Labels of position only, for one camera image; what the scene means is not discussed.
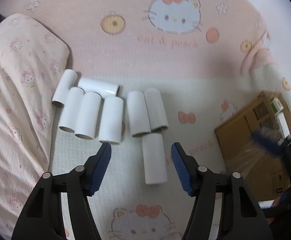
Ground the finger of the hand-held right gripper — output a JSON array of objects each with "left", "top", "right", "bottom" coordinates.
[{"left": 250, "top": 131, "right": 291, "bottom": 183}]

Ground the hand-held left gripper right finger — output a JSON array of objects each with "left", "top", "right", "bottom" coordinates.
[{"left": 170, "top": 142, "right": 274, "bottom": 240}]

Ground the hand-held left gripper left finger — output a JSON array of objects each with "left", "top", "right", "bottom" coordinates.
[{"left": 11, "top": 142, "right": 112, "bottom": 240}]

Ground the brown cardboard box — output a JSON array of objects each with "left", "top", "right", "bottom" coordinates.
[{"left": 215, "top": 91, "right": 291, "bottom": 203}]

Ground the white cardboard tube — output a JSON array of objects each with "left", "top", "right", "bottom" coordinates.
[{"left": 142, "top": 133, "right": 168, "bottom": 185}]

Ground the cluster of white cardboard tubes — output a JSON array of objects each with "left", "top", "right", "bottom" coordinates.
[{"left": 52, "top": 69, "right": 169, "bottom": 145}]

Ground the green white cartoon carton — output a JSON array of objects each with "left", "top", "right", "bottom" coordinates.
[{"left": 270, "top": 98, "right": 284, "bottom": 114}]

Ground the pink floral pillow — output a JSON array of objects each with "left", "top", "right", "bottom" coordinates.
[{"left": 0, "top": 14, "right": 71, "bottom": 238}]

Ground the pink white cat print blanket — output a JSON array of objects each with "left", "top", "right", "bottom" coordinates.
[{"left": 0, "top": 0, "right": 291, "bottom": 240}]

